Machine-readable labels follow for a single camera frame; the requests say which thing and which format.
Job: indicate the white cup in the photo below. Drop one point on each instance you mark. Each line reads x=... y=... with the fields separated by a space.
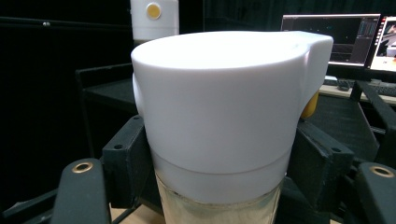
x=154 y=18
x=218 y=118

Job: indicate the black keyboard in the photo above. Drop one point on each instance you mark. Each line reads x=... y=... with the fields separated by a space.
x=383 y=88

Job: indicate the bright computer monitor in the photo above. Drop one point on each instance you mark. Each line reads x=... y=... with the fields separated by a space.
x=386 y=43

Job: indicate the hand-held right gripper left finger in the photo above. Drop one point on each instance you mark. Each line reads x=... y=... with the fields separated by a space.
x=126 y=161

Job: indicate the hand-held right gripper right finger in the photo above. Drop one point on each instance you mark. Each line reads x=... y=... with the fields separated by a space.
x=320 y=168

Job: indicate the wide dark computer monitor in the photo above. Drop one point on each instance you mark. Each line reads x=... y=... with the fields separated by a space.
x=330 y=37

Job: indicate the black two-tier metal rack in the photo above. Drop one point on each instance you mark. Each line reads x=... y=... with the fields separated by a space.
x=109 y=90

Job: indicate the light wooden desk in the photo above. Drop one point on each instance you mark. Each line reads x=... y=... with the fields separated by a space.
x=337 y=92

